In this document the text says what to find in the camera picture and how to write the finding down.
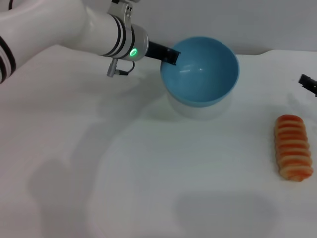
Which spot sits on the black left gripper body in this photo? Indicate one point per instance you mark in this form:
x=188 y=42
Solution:
x=157 y=50

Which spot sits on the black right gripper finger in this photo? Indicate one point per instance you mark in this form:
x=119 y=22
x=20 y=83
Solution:
x=309 y=83

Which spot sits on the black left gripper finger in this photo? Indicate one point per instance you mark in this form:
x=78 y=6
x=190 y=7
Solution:
x=172 y=56

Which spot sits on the blue bowl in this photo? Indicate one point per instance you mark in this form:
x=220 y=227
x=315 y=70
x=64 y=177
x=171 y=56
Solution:
x=198 y=79

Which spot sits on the orange striped bread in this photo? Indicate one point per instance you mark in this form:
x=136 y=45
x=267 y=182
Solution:
x=292 y=148

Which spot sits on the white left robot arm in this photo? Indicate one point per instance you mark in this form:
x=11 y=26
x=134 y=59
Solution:
x=62 y=24

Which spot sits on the silver camera mounting bracket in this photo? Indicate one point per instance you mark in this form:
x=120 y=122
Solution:
x=123 y=12

